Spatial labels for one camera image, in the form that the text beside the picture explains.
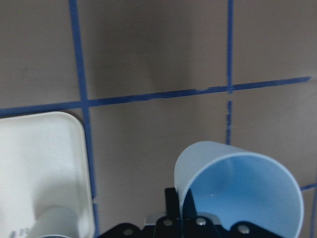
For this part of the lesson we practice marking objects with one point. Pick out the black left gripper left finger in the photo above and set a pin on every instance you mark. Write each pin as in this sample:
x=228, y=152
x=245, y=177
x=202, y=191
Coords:
x=171, y=203

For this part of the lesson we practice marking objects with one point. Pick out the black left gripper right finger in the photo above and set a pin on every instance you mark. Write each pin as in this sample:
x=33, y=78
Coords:
x=189, y=209

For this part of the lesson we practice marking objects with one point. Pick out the white plastic tray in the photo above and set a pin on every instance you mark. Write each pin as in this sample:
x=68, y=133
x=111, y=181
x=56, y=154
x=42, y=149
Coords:
x=43, y=164

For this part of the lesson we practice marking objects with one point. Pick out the grey plastic cup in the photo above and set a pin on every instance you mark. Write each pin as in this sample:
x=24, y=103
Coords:
x=55, y=222

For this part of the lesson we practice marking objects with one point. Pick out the light blue plastic cup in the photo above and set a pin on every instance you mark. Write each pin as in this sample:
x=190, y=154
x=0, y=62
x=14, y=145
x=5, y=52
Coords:
x=236, y=185

